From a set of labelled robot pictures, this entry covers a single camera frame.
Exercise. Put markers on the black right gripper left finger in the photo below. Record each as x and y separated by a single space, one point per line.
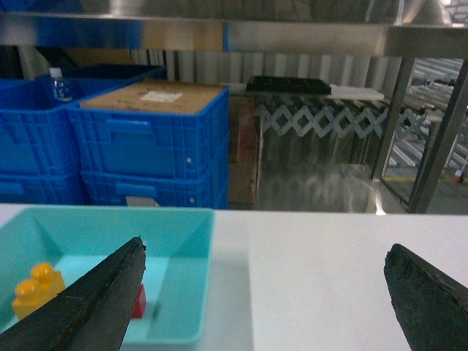
93 313

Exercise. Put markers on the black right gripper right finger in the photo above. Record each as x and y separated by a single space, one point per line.
430 306

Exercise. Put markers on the red toy block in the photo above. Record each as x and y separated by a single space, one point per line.
140 304

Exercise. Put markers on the yellow toy block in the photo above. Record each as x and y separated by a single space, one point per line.
43 285

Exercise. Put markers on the teal plastic bin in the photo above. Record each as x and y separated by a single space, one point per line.
74 239

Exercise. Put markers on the blue crate lower left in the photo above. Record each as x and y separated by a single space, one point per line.
39 189

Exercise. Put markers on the blue crate lower right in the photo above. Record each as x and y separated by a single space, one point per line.
210 191

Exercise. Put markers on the blue crate upper left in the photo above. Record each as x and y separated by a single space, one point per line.
37 138

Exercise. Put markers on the blue crate with cardboard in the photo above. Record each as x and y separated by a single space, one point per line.
157 145

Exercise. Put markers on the cardboard sheet with label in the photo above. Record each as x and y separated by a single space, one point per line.
156 96

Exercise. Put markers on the clear water bottle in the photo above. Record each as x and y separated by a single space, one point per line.
60 86

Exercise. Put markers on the expandable roller conveyor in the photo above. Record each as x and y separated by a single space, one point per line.
304 115

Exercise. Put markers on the black tray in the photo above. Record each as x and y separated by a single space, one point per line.
288 85

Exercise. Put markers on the stainless steel table frame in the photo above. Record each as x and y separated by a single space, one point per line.
219 33

